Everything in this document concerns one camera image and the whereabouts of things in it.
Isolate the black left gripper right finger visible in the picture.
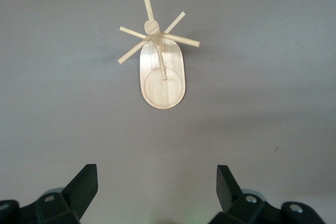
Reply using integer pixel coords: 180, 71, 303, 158
209, 165, 326, 224

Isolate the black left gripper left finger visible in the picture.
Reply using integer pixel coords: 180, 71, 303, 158
0, 164, 99, 224

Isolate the wooden cup rack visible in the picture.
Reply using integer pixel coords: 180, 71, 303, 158
117, 0, 201, 110

